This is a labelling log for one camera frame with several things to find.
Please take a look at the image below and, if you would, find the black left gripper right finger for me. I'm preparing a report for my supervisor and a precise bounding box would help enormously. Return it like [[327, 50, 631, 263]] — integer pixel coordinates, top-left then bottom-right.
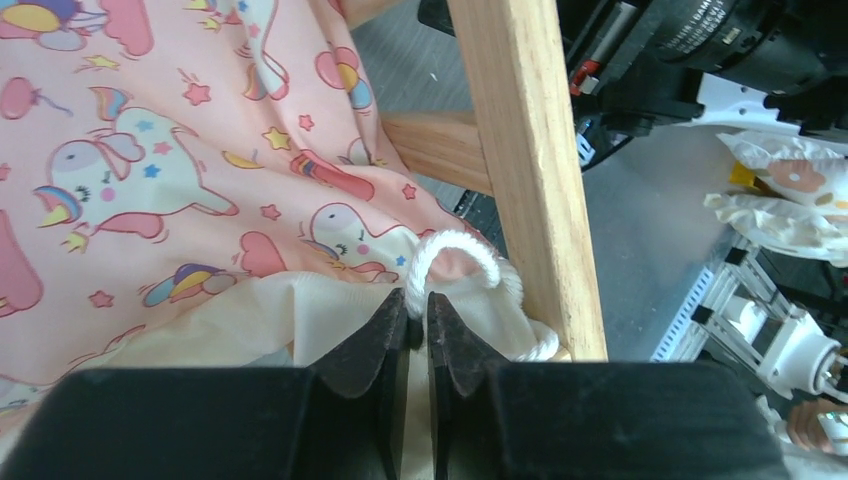
[[427, 293, 789, 479]]

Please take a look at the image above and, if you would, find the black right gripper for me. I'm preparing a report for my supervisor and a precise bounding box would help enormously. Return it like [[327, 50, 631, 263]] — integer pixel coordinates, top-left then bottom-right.
[[417, 0, 707, 174]]

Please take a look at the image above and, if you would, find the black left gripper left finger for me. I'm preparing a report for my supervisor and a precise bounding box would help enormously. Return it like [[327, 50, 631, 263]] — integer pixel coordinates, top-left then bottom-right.
[[1, 290, 409, 479]]

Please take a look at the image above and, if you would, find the wooden slatted pet bed frame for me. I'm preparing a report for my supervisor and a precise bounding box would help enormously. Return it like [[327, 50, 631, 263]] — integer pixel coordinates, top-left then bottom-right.
[[382, 1, 608, 361]]

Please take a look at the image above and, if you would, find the pink unicorn print cushion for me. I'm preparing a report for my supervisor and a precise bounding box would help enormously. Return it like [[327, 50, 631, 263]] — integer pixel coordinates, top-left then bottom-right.
[[1, 1, 559, 479]]

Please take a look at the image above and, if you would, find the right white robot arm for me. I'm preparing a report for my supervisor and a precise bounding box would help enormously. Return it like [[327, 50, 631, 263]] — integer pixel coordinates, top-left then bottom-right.
[[556, 1, 847, 170]]

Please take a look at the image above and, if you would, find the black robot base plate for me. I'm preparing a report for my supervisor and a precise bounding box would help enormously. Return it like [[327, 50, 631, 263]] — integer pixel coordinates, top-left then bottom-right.
[[454, 190, 509, 258]]

